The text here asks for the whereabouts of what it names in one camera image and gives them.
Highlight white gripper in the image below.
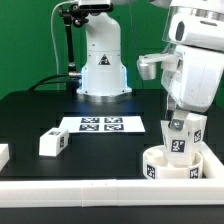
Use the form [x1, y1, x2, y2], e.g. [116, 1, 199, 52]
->
[161, 45, 224, 131]

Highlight white round stool seat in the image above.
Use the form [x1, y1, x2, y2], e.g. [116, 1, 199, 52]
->
[143, 145, 203, 179]

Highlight white front fence bar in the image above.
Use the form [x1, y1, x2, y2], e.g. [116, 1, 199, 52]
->
[0, 179, 224, 208]

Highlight white marker sheet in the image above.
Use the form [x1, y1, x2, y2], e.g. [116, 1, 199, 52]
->
[59, 116, 145, 133]

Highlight white left fence bar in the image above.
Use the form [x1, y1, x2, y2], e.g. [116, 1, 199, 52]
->
[0, 144, 9, 171]

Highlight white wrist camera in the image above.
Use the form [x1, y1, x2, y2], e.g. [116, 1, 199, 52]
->
[168, 13, 224, 50]

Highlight black cables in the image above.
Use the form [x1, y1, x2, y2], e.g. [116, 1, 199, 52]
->
[27, 73, 82, 92]

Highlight white camera on mount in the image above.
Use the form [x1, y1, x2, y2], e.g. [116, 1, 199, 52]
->
[78, 0, 113, 12]

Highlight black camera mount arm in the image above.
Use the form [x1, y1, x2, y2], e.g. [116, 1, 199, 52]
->
[59, 5, 88, 94]

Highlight white cable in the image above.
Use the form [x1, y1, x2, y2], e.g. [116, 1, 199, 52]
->
[50, 0, 80, 91]

